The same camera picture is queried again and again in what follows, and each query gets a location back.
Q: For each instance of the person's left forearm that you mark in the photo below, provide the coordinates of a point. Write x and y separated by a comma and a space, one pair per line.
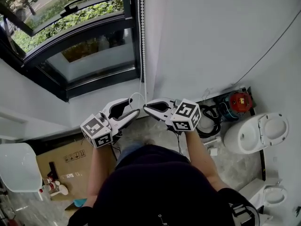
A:
98, 171

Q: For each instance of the teal cloth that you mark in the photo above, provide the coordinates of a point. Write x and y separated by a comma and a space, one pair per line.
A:
80, 202

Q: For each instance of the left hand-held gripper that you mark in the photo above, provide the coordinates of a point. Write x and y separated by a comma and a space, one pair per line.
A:
94, 128

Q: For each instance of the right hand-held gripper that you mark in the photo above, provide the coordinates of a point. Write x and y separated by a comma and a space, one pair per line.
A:
185, 109

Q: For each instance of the black framed window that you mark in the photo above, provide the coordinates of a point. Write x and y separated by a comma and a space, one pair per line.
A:
94, 83

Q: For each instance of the white toilet brush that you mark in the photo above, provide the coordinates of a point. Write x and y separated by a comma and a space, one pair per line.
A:
217, 139

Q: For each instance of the printed cardboard box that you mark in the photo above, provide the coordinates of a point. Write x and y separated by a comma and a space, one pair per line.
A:
70, 171

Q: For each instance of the white round toilet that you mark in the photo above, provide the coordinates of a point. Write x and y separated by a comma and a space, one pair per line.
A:
240, 135

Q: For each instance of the person's dark shirt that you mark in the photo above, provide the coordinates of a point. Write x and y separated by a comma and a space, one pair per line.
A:
160, 192

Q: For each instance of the clear bottle red cap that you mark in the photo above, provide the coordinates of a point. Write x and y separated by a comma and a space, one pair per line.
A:
48, 187

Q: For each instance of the white toilet with cistern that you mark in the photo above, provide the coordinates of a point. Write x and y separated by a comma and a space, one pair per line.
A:
272, 194

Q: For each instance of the red vacuum cleaner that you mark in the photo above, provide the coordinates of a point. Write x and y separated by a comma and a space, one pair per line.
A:
240, 101

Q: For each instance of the green outdoor bushes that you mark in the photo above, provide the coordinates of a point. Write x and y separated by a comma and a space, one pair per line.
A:
82, 15

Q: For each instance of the white ceramic basin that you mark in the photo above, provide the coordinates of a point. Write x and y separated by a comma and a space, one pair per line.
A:
18, 168

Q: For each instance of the person's right forearm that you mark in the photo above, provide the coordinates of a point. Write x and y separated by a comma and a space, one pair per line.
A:
200, 154

